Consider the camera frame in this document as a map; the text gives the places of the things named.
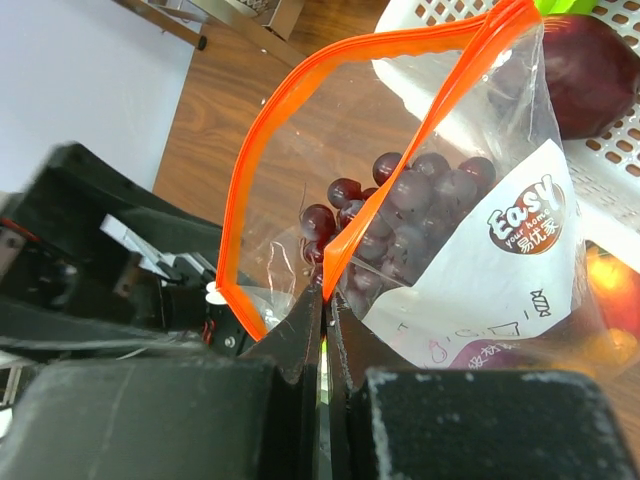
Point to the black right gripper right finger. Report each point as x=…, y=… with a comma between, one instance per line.
x=392, y=420

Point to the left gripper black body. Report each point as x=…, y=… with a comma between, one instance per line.
x=93, y=263

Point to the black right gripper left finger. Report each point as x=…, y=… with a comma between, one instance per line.
x=181, y=417

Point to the dark grapes bunch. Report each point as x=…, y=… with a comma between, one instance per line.
x=420, y=213

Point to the clear zip top bag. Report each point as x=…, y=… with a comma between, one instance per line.
x=509, y=289

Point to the orange mango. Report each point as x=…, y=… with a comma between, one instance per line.
x=615, y=286

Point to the metal dish rack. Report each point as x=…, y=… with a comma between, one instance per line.
x=267, y=24

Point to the white plastic basket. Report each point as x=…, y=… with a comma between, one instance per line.
x=605, y=170

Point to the green leaf vegetable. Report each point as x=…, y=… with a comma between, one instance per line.
x=554, y=7

